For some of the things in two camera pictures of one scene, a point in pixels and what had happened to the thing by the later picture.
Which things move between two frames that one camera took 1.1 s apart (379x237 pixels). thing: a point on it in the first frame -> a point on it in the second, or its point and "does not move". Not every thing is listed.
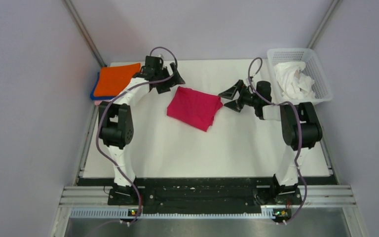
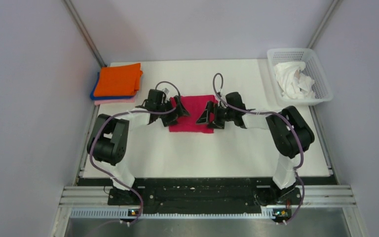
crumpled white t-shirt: (294, 84) does not move
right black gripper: (230, 94) -> (205, 118)
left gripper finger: (177, 80) -> (181, 110)
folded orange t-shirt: (112, 81) does not move
